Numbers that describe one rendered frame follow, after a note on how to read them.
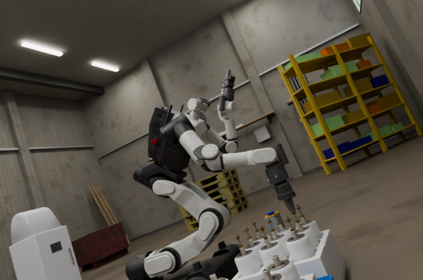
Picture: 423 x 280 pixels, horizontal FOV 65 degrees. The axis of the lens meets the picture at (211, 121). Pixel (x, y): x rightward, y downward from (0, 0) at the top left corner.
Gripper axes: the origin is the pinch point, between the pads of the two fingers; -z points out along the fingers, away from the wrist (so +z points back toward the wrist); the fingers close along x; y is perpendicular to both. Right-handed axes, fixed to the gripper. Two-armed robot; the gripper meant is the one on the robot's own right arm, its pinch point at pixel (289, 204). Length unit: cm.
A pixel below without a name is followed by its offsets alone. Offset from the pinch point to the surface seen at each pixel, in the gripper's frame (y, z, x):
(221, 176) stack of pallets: -55, 38, 488
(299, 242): 7.0, -12.3, -14.6
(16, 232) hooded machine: 273, 68, 398
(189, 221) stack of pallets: 29, -18, 542
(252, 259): 24.6, -13.6, -1.6
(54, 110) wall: 327, 488, 1054
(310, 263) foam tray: 7.6, -19.7, -18.3
